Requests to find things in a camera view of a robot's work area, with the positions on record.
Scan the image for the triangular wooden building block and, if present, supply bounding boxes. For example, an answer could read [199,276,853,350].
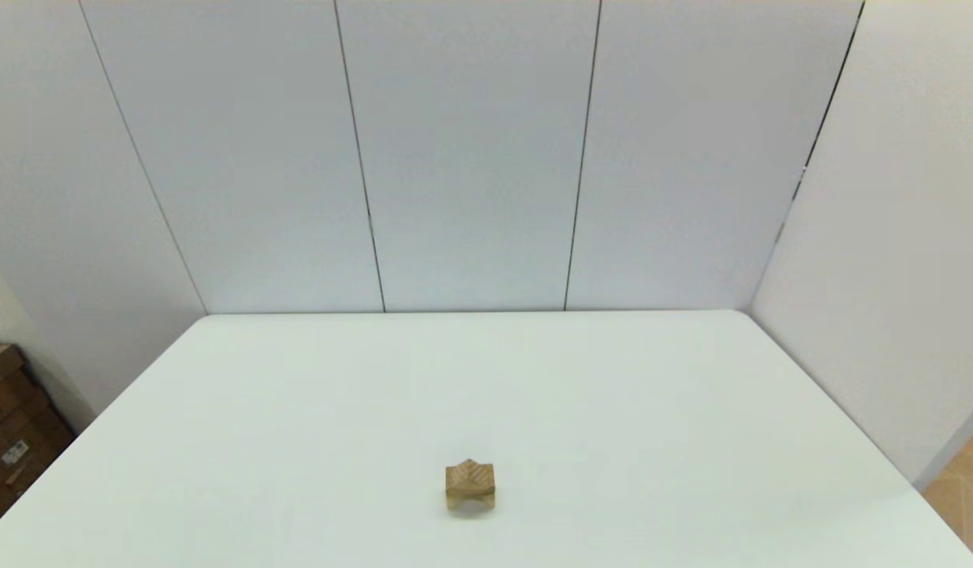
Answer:
[445,458,496,484]

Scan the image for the rectangular wooden building block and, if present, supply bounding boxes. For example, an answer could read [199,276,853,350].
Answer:
[445,476,497,499]

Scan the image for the large labelled brown cardboard box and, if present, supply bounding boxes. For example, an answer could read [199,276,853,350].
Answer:
[0,371,76,536]

